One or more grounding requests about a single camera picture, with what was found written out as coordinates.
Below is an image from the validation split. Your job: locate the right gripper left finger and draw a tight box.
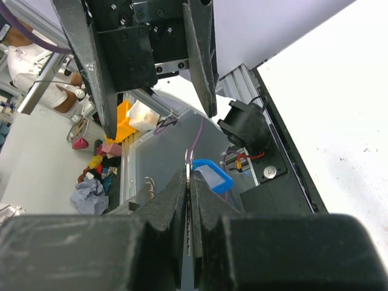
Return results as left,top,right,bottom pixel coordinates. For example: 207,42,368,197
1,170,186,290

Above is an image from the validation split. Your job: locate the silver key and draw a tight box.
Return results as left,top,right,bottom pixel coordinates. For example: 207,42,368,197
185,149,193,256

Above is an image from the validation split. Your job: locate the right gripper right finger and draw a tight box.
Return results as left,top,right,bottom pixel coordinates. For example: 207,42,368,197
190,175,387,290

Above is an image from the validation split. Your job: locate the seated person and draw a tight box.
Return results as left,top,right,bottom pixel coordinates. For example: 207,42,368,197
5,21,85,115

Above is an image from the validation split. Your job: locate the yellow storage bin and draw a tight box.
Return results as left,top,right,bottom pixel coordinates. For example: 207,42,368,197
105,100,138,144

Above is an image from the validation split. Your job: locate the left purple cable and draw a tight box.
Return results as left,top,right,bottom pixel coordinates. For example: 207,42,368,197
0,0,73,55

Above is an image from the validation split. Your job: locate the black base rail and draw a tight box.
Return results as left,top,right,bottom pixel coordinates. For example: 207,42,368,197
239,65,328,215

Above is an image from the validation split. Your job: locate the pile of coloured cloths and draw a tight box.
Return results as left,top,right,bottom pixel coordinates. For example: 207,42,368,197
70,139,121,215

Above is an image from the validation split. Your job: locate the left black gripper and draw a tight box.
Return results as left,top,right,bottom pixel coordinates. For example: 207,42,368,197
52,0,219,139

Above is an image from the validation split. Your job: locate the solid blue key tag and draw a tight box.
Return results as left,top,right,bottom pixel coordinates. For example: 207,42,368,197
192,159,234,195

